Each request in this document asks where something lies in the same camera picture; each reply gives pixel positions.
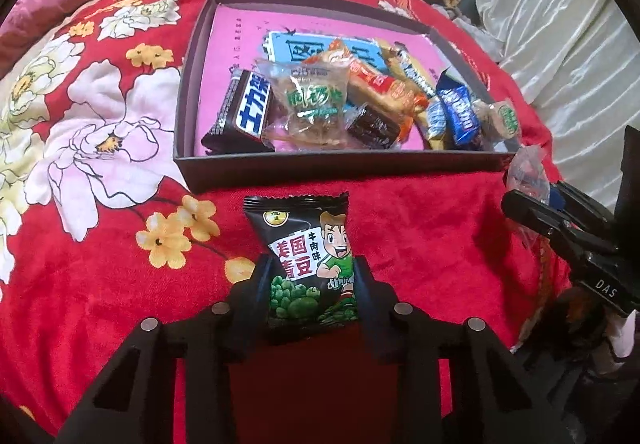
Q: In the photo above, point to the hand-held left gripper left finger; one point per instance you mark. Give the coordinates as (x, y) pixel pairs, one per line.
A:
(255, 294)

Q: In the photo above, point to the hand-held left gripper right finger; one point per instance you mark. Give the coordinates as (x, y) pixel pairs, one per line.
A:
(367, 294)

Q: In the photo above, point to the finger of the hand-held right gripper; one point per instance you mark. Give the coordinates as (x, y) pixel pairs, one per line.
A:
(532, 211)
(580, 206)

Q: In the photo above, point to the clear crinkled snack packet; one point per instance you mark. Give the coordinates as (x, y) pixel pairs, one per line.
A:
(525, 171)

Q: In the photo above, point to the black green pea packet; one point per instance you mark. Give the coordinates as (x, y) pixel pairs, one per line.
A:
(300, 234)

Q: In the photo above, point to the clear round cookie packet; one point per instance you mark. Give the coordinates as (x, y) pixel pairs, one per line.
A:
(502, 118)

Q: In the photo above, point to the blue snack packet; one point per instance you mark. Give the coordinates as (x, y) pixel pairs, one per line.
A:
(462, 111)

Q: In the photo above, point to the small light blue packet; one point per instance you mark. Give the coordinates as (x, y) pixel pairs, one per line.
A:
(436, 121)

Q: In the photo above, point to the dark shallow cardboard box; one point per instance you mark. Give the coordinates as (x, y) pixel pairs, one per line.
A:
(325, 168)

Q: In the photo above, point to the small brown chocolate packet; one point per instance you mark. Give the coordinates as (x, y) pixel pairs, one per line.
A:
(372, 126)

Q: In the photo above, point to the black chocolate bar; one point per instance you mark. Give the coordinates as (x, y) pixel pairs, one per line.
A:
(245, 113)

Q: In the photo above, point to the yellow wafer bar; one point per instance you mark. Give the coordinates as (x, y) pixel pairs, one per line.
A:
(407, 68)

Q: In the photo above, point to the clear pastry packet green label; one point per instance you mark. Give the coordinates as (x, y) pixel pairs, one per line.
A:
(310, 98)

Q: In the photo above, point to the orange snack packet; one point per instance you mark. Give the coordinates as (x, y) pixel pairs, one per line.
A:
(375, 83)

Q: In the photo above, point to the red floral blanket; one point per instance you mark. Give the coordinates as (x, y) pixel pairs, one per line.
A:
(425, 249)

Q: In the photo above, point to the light cloth pile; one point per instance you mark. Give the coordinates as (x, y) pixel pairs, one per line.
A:
(480, 36)

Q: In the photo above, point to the white satin curtain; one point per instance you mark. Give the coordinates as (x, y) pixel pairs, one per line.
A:
(550, 23)

